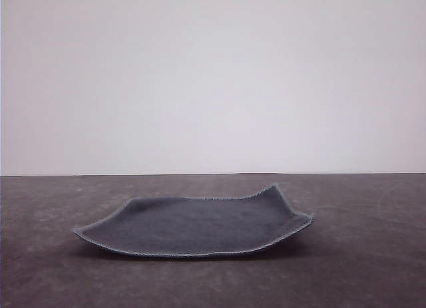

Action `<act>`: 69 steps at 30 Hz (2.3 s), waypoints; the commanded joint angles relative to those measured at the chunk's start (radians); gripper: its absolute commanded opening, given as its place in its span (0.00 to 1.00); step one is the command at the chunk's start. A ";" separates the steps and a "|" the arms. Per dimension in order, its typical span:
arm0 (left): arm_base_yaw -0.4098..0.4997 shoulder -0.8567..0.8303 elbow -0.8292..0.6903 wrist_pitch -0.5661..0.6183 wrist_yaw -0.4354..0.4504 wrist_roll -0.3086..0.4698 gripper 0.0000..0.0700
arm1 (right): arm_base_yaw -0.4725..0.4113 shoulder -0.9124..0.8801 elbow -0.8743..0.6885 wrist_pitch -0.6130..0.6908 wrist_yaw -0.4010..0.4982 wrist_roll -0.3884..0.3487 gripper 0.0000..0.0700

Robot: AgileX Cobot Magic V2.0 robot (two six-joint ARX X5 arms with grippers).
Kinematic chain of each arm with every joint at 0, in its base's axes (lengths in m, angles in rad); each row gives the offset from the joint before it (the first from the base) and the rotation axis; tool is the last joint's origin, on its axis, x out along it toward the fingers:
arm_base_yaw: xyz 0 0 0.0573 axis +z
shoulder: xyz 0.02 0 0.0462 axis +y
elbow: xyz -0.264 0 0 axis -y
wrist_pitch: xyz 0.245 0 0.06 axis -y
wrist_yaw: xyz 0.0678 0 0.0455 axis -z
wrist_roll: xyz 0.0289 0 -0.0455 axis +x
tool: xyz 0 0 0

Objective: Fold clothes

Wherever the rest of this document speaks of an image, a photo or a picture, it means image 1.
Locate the purple towel with grey hem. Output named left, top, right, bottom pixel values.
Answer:
left=73, top=183, right=316, bottom=259

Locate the grey table cloth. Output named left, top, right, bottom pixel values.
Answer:
left=0, top=172, right=426, bottom=308

